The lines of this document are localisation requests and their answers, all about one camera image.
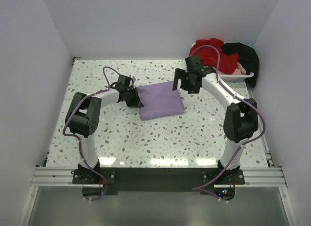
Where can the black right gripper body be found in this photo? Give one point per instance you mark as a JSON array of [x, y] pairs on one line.
[[187, 81]]

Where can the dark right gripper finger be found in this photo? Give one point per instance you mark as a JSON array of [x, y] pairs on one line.
[[193, 89], [181, 75]]

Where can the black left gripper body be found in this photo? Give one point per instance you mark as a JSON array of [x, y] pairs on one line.
[[130, 98]]

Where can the lilac t shirt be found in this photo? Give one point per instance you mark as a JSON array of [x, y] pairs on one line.
[[160, 101]]

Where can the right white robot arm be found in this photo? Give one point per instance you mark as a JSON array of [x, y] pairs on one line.
[[241, 120]]

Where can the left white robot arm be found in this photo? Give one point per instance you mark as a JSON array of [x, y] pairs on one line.
[[83, 116]]

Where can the white laundry basket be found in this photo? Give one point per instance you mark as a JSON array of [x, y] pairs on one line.
[[211, 55]]

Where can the pink t shirt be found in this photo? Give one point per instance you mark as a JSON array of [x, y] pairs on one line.
[[240, 70]]

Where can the black t shirt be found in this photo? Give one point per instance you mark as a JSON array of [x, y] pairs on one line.
[[248, 58]]

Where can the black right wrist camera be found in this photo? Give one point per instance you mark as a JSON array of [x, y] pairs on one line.
[[194, 63]]

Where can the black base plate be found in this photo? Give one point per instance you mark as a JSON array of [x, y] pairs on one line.
[[111, 181]]

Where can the aluminium frame rail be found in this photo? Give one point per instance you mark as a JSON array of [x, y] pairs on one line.
[[192, 140]]

